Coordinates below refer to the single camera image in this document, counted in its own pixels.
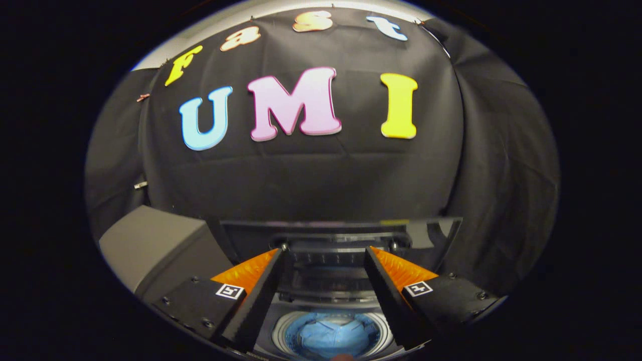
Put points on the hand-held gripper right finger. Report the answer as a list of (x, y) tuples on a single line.
[(388, 306)]

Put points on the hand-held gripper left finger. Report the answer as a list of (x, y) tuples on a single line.
[(261, 306)]

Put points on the light blue polo shirt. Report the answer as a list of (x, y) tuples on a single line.
[(331, 336)]

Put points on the grey box stand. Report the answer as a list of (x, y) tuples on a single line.
[(155, 240)]

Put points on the black backdrop cloth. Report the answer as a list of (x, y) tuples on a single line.
[(311, 175)]

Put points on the silver clip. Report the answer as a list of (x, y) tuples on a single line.
[(141, 185)]

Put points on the pink clip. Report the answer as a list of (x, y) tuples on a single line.
[(143, 97)]

